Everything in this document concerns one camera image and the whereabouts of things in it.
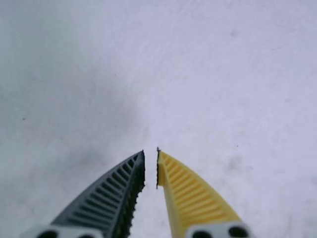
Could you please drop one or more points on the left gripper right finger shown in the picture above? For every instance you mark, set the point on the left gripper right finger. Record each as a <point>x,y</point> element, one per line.
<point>195,198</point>

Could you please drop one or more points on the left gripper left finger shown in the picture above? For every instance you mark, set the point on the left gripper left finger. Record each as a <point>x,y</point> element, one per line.
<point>106,200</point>

